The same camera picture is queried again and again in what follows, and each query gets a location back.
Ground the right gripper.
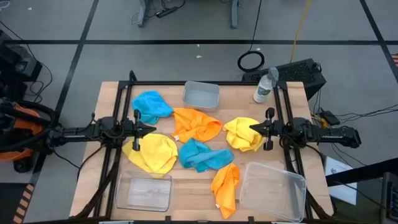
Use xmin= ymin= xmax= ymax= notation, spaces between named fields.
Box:
xmin=249 ymin=107 xmax=283 ymax=152

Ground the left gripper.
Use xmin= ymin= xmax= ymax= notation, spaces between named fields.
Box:
xmin=121 ymin=109 xmax=156 ymax=152

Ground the yellow microfiber towel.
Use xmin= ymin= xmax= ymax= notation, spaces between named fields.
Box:
xmin=121 ymin=133 xmax=179 ymax=179
xmin=222 ymin=116 xmax=267 ymax=152

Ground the blue microfiber towel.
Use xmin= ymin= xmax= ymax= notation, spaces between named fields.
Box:
xmin=178 ymin=138 xmax=234 ymax=173
xmin=131 ymin=90 xmax=175 ymax=125

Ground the orange microfiber towel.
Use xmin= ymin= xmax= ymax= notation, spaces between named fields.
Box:
xmin=172 ymin=107 xmax=223 ymax=144
xmin=210 ymin=162 xmax=241 ymax=220

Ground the white spray bottle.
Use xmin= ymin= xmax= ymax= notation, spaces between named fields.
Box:
xmin=252 ymin=66 xmax=280 ymax=104

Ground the large clear plastic bin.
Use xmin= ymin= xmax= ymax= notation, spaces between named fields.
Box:
xmin=239 ymin=161 xmax=308 ymax=223

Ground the small clear plastic bin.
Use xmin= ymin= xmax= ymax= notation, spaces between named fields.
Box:
xmin=114 ymin=170 xmax=174 ymax=213

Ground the black perforated computer case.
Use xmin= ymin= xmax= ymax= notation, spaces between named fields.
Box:
xmin=241 ymin=58 xmax=327 ymax=101

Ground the black power adapter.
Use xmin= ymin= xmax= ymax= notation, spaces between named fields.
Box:
xmin=320 ymin=108 xmax=341 ymax=127

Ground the white paper sheet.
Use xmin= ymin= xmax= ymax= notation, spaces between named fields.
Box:
xmin=323 ymin=155 xmax=358 ymax=206

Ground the black table edge bar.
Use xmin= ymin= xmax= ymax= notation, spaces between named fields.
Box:
xmin=325 ymin=157 xmax=398 ymax=187

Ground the grey desk leg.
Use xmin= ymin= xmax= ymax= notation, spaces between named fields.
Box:
xmin=229 ymin=0 xmax=242 ymax=29
xmin=137 ymin=0 xmax=153 ymax=28

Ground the black power strip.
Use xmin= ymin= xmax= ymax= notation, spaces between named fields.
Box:
xmin=154 ymin=6 xmax=178 ymax=19

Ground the orange black shop vacuum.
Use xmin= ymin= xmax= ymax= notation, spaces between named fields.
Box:
xmin=0 ymin=98 xmax=63 ymax=174

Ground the black equipment box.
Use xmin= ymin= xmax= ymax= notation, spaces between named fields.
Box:
xmin=0 ymin=29 xmax=43 ymax=100

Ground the grey equipment cabinet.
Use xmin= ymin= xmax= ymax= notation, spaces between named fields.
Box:
xmin=379 ymin=172 xmax=398 ymax=224

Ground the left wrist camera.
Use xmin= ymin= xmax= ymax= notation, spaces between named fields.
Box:
xmin=122 ymin=121 xmax=134 ymax=138

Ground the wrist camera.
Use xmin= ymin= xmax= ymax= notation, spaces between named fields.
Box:
xmin=275 ymin=121 xmax=289 ymax=138
xmin=122 ymin=121 xmax=134 ymax=138

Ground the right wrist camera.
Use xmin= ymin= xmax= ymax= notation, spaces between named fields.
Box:
xmin=275 ymin=121 xmax=289 ymax=138

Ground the black aluminium table frame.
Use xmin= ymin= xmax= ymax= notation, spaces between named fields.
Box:
xmin=73 ymin=70 xmax=336 ymax=224

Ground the black hanging cable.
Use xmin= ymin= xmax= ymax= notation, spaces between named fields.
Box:
xmin=237 ymin=0 xmax=266 ymax=73

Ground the yellow hanging cable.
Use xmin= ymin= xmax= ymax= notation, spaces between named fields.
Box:
xmin=289 ymin=0 xmax=313 ymax=63

